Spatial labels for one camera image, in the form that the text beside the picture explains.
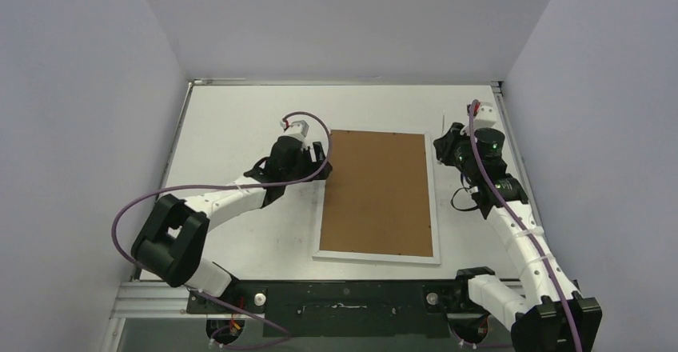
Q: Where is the purple cable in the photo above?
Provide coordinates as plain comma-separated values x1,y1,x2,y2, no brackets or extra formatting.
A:
111,110,333,350
465,99,584,352

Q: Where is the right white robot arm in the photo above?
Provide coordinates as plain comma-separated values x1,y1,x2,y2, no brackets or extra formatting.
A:
433,122,602,351

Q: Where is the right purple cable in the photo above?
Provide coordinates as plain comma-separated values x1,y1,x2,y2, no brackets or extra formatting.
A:
465,99,584,352

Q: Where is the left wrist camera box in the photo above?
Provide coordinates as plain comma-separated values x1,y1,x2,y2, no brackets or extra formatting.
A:
281,120,309,142

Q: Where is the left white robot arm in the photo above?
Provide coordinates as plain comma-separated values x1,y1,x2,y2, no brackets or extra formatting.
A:
131,134,332,313

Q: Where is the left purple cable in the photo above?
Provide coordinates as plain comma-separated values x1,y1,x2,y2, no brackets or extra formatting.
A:
111,110,333,350

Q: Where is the white picture frame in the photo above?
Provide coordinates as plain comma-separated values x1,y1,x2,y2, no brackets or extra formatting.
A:
312,129,441,265

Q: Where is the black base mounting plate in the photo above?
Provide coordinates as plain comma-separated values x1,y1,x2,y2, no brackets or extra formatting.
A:
185,279,509,339

